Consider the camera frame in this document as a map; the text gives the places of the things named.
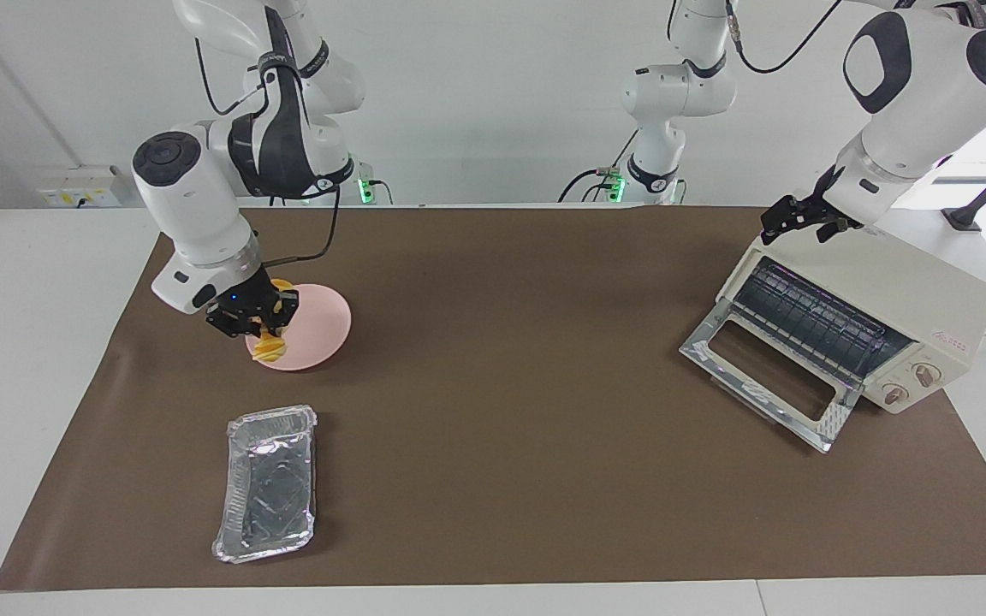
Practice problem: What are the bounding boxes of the glass oven door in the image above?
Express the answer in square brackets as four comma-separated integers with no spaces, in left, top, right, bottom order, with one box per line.
[679,299,866,454]

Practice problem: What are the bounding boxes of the pink round plate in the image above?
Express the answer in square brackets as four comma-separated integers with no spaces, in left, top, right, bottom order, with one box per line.
[245,283,353,372]

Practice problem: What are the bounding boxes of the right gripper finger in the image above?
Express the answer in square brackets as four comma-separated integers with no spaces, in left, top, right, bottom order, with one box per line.
[205,308,263,339]
[266,291,300,333]

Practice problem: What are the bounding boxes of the aluminium foil tray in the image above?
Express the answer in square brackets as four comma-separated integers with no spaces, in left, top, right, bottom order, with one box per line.
[211,405,319,565]

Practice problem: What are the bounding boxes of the oven wire rack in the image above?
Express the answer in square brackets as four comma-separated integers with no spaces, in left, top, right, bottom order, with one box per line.
[733,257,913,382]

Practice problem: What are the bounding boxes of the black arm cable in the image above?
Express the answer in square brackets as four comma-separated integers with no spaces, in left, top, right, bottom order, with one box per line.
[726,0,843,75]
[196,38,342,263]

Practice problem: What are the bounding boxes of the sliced orange bread loaf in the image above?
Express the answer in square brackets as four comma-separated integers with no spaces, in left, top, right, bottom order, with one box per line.
[252,278,294,364]

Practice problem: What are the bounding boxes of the brown table mat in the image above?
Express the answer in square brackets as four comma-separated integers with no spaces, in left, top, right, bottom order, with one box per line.
[0,205,986,593]

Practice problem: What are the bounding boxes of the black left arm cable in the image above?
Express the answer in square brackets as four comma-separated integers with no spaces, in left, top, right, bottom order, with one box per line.
[726,0,843,75]

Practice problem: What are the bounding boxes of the white wall socket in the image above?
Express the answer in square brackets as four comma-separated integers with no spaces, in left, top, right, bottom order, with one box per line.
[38,165,122,209]

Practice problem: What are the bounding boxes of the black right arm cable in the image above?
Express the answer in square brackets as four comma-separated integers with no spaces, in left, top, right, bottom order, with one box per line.
[196,38,342,263]

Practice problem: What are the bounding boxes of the cream white toaster oven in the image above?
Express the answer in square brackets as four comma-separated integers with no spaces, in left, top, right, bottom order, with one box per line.
[716,224,986,416]

